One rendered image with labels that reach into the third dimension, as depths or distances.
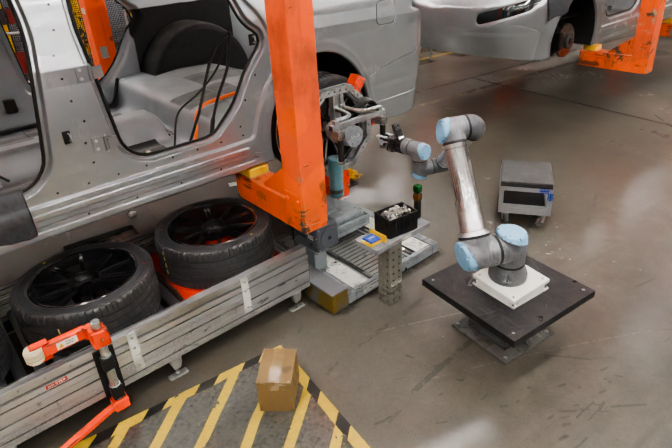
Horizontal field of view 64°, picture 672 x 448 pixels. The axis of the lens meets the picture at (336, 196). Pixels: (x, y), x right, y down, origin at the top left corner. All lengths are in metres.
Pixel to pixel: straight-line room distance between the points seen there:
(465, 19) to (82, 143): 3.79
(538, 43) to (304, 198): 3.29
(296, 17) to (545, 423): 2.09
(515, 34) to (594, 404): 3.49
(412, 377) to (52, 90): 2.11
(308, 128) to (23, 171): 1.68
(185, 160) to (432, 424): 1.78
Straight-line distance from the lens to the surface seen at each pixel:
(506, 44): 5.40
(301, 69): 2.58
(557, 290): 2.94
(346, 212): 3.69
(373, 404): 2.67
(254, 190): 3.18
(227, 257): 2.90
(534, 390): 2.82
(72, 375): 2.69
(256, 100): 3.13
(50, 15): 2.70
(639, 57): 6.15
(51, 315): 2.76
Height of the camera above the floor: 1.98
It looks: 27 degrees down
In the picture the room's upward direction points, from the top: 4 degrees counter-clockwise
